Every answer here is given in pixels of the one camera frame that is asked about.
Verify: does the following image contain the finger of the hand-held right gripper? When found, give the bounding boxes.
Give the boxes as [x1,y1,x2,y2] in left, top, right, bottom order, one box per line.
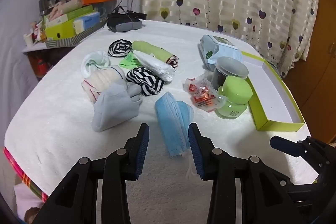
[270,135,336,182]
[285,178,336,216]

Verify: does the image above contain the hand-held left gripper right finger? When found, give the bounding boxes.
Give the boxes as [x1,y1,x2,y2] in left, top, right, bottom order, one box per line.
[188,123,313,224]

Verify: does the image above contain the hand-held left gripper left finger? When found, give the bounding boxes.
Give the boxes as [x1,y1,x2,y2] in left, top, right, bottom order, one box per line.
[31,123,150,224]

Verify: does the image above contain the blue face mask stack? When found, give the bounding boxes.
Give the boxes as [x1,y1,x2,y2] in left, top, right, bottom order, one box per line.
[154,91,197,180]

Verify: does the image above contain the green white box tray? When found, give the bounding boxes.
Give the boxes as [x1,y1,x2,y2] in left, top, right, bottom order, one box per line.
[240,51,305,132]

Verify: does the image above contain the grey sock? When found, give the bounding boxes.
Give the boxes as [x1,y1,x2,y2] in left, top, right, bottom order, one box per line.
[92,79,143,132]

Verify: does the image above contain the red white plastic packet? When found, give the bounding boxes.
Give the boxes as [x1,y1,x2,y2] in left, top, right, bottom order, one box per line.
[183,73,226,112]

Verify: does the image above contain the black white striped sock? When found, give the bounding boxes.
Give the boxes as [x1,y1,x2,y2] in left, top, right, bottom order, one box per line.
[108,39,133,58]
[125,67,166,97]

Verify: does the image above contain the cream cloth with red stitching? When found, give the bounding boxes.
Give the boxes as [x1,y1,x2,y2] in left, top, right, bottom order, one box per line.
[81,66,126,103]

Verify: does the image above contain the white towel roll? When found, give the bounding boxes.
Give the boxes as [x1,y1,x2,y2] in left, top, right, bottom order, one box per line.
[133,50,175,82]

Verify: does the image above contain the dark jar with grey lid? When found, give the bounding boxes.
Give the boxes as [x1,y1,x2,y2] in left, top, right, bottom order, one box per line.
[211,56,249,88]

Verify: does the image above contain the small green cloth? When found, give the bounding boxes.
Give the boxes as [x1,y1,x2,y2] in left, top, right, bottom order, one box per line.
[119,53,142,68]

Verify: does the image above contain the green cloth roll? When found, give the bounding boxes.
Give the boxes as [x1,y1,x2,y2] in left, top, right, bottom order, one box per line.
[132,41,180,68]

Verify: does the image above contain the green plastic jar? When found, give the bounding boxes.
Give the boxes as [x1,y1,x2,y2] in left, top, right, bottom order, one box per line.
[215,76,253,119]

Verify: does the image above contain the wooden cabinet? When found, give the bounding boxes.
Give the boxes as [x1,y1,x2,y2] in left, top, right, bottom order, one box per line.
[285,0,336,146]

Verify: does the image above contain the white mint sock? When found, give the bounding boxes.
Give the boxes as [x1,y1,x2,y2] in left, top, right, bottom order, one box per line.
[80,51,112,79]

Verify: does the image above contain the light blue wet wipes pack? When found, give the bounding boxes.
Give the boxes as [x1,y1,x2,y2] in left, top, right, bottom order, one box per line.
[199,34,243,72]

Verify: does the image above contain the colourful striped blanket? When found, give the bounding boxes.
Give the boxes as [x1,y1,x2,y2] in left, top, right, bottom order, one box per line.
[3,148,49,202]

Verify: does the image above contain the white cloth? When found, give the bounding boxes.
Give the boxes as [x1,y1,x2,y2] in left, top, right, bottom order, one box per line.
[13,183,44,222]

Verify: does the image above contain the wooden side table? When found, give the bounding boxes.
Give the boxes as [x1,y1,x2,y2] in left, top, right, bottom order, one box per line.
[21,40,79,80]

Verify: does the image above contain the black grey headset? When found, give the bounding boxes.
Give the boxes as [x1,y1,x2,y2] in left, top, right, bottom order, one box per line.
[107,11,147,32]

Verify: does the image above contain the small red item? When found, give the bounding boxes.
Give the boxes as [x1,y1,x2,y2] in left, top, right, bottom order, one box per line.
[37,57,50,75]

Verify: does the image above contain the grey striped tray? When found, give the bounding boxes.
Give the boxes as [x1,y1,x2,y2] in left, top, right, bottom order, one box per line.
[45,22,108,49]

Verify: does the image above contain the blue tissue pack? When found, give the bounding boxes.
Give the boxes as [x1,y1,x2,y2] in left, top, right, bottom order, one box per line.
[73,12,101,31]

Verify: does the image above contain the green file box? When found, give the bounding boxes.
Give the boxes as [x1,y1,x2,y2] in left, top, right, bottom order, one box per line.
[45,18,101,40]

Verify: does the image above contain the flat green white box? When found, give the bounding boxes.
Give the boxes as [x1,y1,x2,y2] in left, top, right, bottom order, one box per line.
[43,5,95,24]

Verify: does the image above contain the beige patterned roll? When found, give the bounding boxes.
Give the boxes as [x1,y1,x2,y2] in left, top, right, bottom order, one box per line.
[51,0,83,17]

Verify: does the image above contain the black bottle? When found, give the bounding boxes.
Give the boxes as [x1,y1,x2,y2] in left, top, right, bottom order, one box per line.
[38,0,49,16]

